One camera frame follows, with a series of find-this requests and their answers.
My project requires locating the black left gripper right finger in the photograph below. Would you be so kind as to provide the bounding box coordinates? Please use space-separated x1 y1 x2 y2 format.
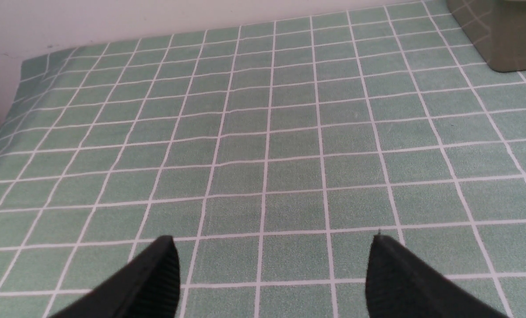
365 234 504 318

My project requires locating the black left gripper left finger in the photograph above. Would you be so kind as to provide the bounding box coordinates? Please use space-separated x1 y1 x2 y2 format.
53 235 180 318

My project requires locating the green checkered tablecloth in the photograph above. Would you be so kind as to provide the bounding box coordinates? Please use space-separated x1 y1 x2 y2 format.
0 0 526 318

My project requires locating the olive green plastic bin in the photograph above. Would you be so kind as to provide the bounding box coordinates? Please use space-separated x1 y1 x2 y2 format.
445 0 526 72

